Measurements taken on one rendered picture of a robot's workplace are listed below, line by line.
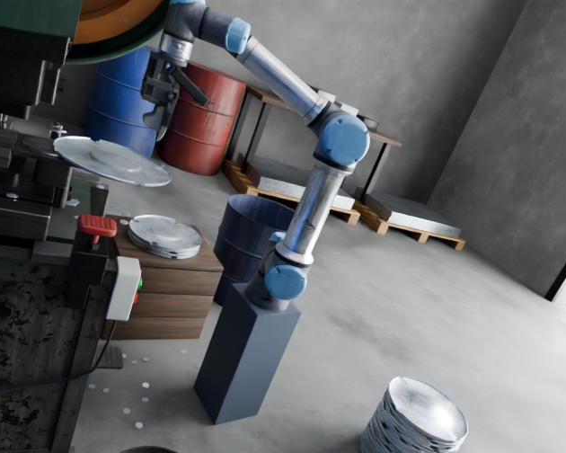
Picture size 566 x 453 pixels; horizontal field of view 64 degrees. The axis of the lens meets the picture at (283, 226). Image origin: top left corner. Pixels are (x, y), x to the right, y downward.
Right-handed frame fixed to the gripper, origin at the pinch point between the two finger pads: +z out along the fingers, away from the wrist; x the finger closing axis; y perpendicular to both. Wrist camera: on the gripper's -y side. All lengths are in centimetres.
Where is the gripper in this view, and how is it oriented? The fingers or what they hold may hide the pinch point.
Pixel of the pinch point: (160, 137)
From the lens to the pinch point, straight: 123.6
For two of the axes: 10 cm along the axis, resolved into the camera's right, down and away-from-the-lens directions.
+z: -3.4, 8.9, 3.2
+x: 3.4, 4.3, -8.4
